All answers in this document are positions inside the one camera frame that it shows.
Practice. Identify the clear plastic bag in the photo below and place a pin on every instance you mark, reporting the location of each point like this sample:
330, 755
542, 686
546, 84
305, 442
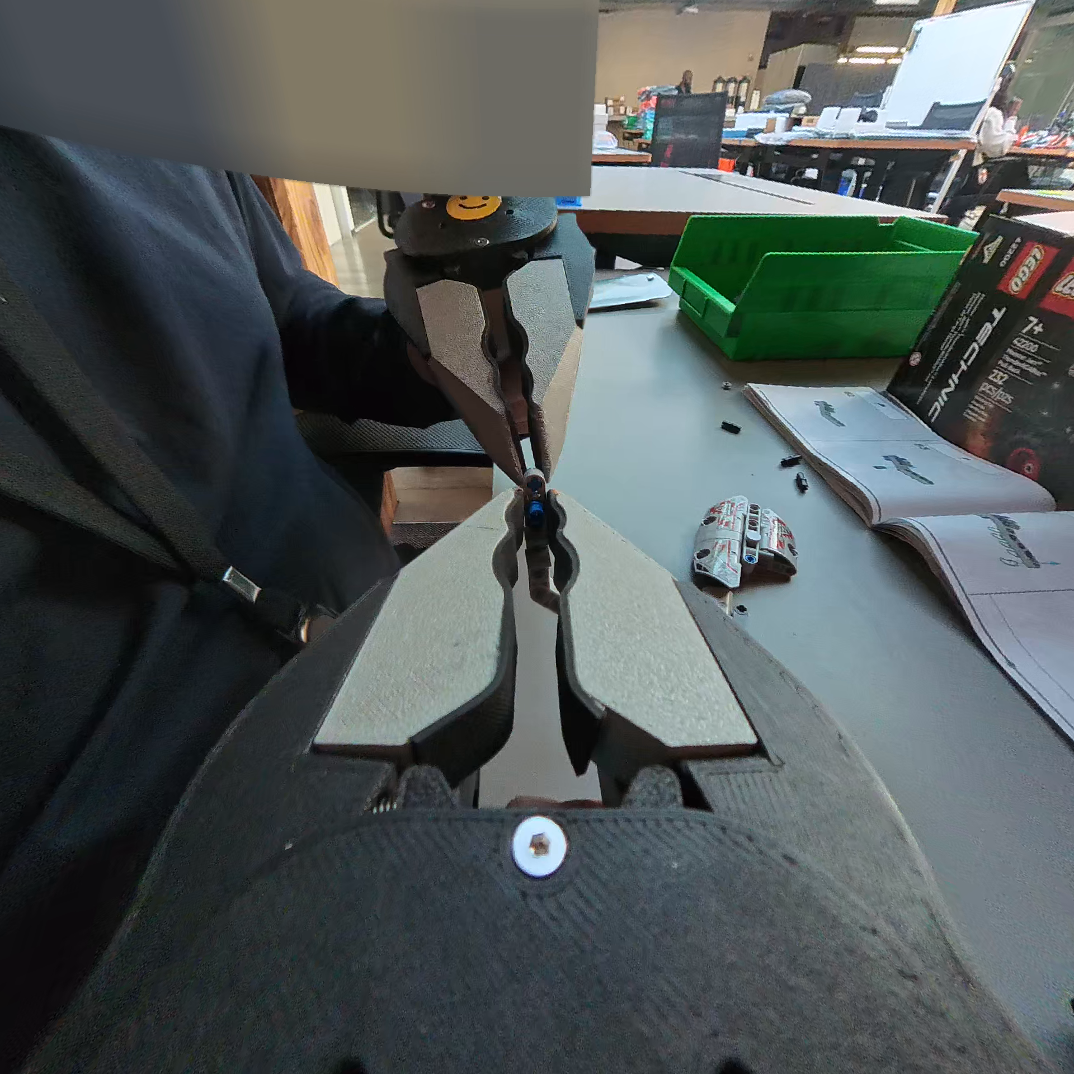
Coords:
629, 291

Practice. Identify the person's left forearm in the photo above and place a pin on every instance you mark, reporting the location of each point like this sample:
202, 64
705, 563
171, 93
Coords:
352, 361

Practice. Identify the black lego set box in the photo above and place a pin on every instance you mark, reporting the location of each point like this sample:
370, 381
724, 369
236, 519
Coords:
990, 377

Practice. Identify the person in dark clothes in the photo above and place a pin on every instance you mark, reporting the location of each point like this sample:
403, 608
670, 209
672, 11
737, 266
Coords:
126, 671

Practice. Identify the lego instruction booklet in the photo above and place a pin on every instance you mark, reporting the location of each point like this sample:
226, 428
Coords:
881, 453

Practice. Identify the blue lego pin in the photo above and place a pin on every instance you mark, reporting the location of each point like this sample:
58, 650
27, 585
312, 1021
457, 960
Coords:
534, 513

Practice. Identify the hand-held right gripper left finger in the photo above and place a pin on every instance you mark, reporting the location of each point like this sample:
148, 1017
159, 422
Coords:
419, 654

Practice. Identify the person's left hand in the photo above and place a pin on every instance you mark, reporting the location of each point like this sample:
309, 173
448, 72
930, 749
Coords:
428, 369

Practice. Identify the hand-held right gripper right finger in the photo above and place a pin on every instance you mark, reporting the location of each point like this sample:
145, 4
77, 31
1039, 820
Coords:
654, 663

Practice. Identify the wooden wall panel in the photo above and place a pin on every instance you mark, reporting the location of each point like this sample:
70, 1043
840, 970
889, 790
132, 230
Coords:
294, 226

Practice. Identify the whiteboard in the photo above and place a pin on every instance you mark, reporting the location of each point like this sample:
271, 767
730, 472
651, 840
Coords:
956, 67

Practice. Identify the grey red lego panel assembly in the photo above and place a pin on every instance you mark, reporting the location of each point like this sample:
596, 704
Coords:
743, 541

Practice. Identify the green plastic bin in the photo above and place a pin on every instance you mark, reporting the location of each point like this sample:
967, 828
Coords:
805, 285

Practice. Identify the wooden-edged grey table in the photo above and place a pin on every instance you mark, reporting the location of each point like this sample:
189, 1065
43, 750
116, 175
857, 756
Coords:
713, 193

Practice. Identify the black office chair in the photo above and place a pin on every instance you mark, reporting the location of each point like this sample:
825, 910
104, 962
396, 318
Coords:
688, 126

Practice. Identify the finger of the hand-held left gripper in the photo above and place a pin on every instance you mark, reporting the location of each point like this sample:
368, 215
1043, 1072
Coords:
453, 327
550, 310

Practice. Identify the long background table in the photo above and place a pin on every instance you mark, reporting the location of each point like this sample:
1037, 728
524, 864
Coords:
839, 144

